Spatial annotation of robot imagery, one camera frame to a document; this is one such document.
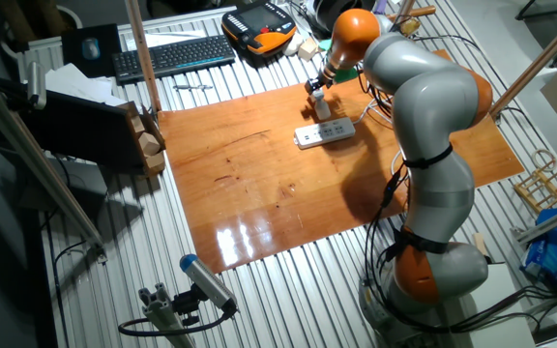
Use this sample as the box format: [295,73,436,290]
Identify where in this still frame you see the white base box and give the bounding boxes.
[445,263,536,348]

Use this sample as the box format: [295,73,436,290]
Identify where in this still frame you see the white paper stack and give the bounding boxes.
[44,62,128,107]

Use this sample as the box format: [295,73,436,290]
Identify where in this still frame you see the silver depth camera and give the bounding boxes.
[25,60,47,110]

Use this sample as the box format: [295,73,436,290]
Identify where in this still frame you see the light wooden cube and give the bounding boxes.
[297,37,319,62]

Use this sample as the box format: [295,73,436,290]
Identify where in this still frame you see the black camera clamp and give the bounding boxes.
[171,284,202,328]

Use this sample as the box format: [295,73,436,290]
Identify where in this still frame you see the wooden peg rack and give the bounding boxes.
[513,148,557,215]

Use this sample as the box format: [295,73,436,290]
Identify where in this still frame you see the aluminium profile bar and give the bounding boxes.
[510,197,557,246]

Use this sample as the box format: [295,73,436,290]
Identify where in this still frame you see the wooden handled tool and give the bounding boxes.
[385,4,438,38]

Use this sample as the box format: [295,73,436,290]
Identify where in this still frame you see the black keyboard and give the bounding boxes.
[111,33,237,86]

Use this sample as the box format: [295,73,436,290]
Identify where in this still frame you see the brown wooden board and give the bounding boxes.
[156,47,525,275]

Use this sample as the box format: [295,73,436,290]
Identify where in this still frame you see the small wooden stick piece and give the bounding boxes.
[472,232,491,258]

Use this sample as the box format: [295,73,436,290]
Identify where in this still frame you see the black tilted panel box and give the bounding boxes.
[0,76,167,178]

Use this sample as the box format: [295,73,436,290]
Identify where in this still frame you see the long aluminium frame bar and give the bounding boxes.
[0,67,108,265]

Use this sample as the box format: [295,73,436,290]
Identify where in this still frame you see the grey power strip cable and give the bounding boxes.
[354,72,405,178]

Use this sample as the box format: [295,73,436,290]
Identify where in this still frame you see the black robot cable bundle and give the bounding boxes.
[363,28,557,334]

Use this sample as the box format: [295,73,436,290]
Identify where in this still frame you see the grey computer mouse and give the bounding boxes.
[80,37,102,61]

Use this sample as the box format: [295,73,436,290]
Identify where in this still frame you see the black mouse pad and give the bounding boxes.
[60,22,123,78]

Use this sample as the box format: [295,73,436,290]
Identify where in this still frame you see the white bulb holder with bulb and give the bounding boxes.
[308,89,333,122]

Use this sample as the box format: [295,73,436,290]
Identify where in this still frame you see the white power strip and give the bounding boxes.
[293,116,357,151]

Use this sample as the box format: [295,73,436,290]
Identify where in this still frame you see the silver camera with blue end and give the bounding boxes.
[179,253,239,313]

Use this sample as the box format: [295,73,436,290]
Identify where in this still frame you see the orange black teach pendant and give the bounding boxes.
[220,0,298,56]

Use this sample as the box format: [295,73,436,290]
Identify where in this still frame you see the thin black cables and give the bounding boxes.
[285,0,318,40]

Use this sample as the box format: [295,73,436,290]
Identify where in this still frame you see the white paper sheet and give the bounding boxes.
[126,28,208,52]

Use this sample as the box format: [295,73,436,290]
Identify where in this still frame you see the black camera cable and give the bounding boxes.
[117,308,236,338]

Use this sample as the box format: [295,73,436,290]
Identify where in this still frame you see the white rounded object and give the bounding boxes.
[281,32,305,57]

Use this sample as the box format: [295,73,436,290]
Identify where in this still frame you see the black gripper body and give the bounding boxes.
[312,67,334,92]

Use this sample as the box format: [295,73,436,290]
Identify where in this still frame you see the short aluminium profile post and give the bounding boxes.
[137,282,197,348]

